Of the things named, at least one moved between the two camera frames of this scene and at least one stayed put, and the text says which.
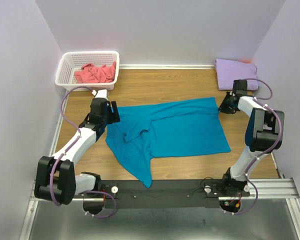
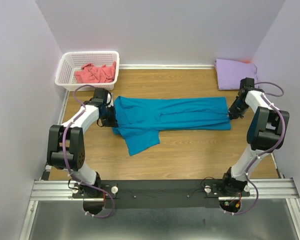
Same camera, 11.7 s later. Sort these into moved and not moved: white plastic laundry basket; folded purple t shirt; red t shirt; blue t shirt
Moved: blue t shirt
Not moved: folded purple t shirt; white plastic laundry basket; red t shirt
